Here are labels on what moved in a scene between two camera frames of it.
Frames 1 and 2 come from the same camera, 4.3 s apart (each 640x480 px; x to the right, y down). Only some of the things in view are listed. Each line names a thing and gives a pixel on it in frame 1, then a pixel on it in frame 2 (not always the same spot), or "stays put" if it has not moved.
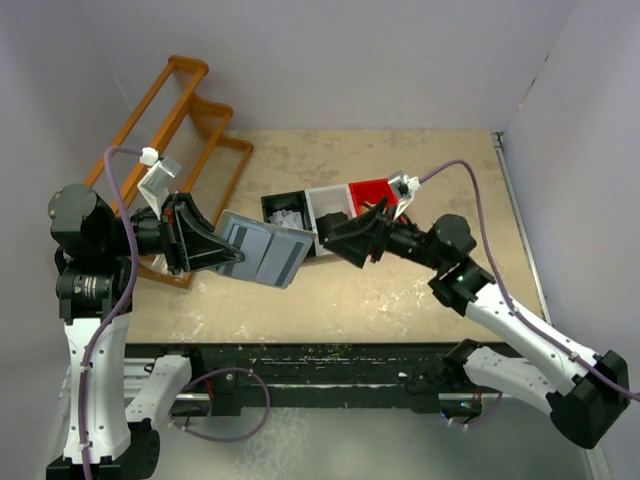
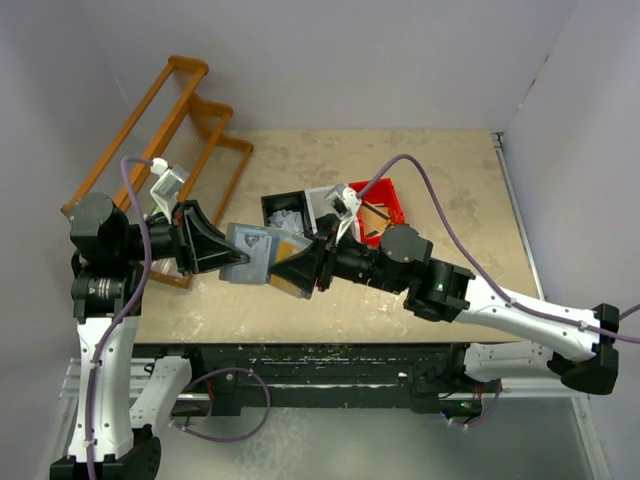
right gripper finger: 362,224 → 300,268
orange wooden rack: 171,146 stays put
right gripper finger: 355,247 → 290,288
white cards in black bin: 287,218 stays put
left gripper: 189,238 stays put
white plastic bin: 326,201 stays put
